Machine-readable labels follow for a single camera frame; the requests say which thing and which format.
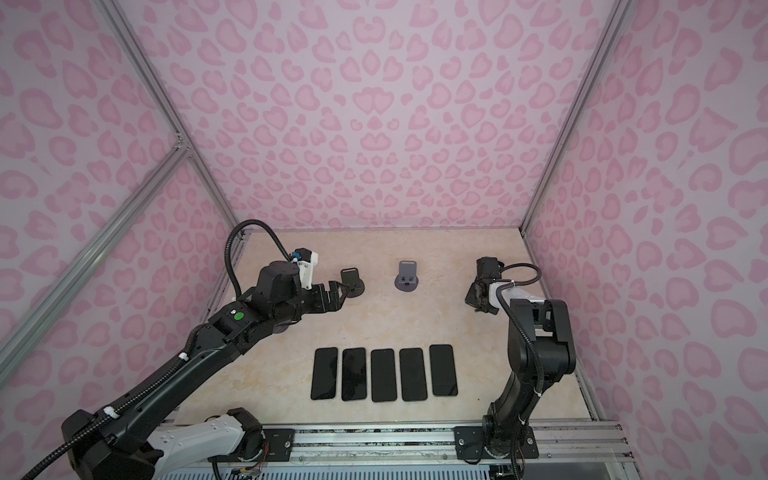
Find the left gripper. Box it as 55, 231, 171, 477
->
274, 278, 352, 328

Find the black phone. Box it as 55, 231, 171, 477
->
310, 347, 339, 401
341, 347, 367, 401
399, 348, 428, 402
429, 344, 458, 397

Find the pink-edged phone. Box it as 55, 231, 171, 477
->
370, 348, 398, 403

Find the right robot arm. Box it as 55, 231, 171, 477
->
465, 256, 576, 458

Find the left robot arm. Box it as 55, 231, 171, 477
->
62, 261, 350, 479

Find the back left dark stand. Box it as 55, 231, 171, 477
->
340, 267, 365, 298

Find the dark stand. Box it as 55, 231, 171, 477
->
394, 260, 419, 293
340, 267, 365, 298

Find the back centre dark stand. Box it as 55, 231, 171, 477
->
394, 260, 419, 293

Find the left diagonal aluminium bar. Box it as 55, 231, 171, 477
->
1, 141, 189, 385

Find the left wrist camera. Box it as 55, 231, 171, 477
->
291, 248, 319, 290

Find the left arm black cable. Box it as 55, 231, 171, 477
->
224, 218, 295, 301

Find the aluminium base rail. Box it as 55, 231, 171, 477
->
110, 419, 637, 480

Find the right corner aluminium post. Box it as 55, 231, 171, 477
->
519, 0, 637, 239

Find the corner aluminium post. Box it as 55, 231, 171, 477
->
93, 0, 239, 228
519, 0, 637, 239

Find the left corner aluminium post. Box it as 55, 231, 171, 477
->
93, 0, 239, 228

